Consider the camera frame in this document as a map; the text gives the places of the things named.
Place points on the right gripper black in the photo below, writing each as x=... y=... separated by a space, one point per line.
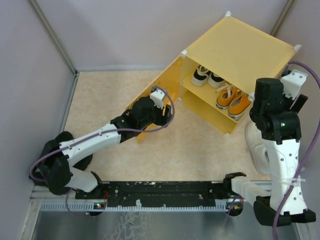
x=300 y=102

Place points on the black white sneaker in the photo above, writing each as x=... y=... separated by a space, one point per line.
x=215 y=81
x=200 y=76

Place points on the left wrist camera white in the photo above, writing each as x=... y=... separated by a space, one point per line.
x=157 y=96

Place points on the yellow shoe cabinet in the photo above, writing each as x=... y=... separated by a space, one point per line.
x=240 y=54

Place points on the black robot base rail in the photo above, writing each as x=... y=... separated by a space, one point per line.
x=159 y=193

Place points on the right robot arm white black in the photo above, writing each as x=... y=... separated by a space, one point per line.
x=275 y=114

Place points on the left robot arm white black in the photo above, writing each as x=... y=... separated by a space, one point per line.
x=64 y=159

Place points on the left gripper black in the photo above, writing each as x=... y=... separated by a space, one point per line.
x=164 y=116

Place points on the yellow cabinet door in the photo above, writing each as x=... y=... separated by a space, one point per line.
x=168 y=80

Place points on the grey cable duct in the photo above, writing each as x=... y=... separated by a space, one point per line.
x=92 y=206

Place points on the orange sneaker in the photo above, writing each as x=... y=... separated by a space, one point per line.
x=227 y=93
x=238 y=105

